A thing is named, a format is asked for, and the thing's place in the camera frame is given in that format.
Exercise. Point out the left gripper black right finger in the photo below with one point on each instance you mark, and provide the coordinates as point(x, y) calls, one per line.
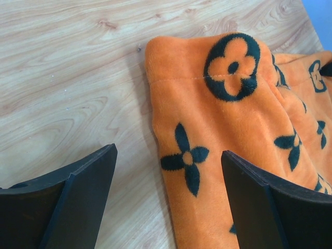
point(271, 212)

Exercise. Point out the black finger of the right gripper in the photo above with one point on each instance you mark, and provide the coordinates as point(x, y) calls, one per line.
point(326, 70)

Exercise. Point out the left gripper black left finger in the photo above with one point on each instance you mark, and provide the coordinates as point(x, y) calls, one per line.
point(61, 209)

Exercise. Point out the orange flower-pattern pillowcase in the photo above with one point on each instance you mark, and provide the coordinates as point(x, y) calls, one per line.
point(230, 92)

